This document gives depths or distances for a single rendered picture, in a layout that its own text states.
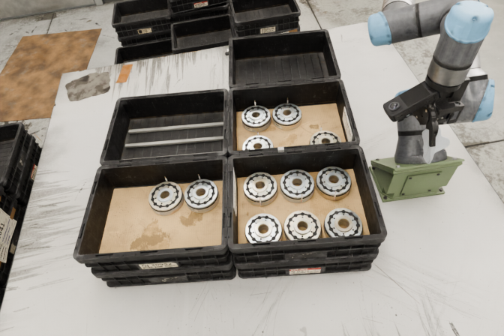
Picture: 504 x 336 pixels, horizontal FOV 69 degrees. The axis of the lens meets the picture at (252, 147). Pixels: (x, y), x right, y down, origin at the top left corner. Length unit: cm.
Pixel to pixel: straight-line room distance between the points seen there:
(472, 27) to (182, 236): 86
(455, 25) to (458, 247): 72
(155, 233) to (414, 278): 76
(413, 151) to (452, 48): 47
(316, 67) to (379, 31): 66
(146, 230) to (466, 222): 98
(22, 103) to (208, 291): 244
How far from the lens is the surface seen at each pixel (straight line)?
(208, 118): 135
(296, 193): 109
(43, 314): 133
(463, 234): 132
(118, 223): 119
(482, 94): 120
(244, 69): 153
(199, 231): 110
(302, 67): 153
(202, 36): 259
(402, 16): 90
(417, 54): 308
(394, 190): 126
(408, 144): 121
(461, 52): 82
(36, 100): 323
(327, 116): 133
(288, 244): 94
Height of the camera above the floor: 179
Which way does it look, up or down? 51 degrees down
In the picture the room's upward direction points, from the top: 8 degrees counter-clockwise
